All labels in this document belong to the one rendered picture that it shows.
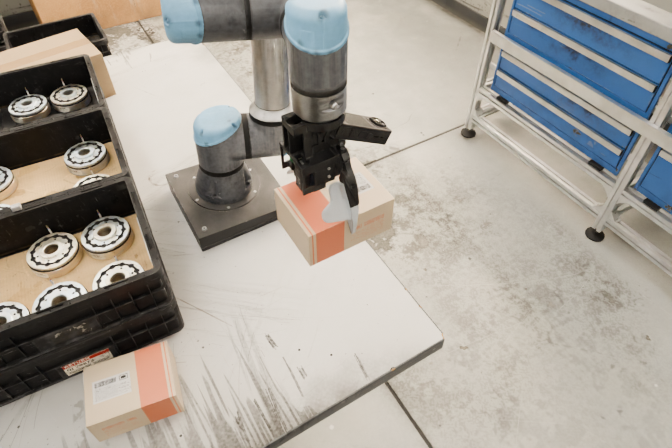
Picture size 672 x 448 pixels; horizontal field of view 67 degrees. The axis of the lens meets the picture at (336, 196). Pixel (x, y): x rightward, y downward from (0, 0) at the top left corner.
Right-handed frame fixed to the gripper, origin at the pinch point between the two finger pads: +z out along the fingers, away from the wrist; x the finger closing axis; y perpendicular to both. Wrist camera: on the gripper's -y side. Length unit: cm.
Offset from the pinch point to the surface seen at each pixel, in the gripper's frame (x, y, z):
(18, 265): -41, 55, 27
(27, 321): -17, 52, 17
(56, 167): -70, 42, 27
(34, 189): -64, 48, 27
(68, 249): -37, 44, 24
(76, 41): -129, 24, 24
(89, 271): -31, 42, 27
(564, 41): -60, -141, 39
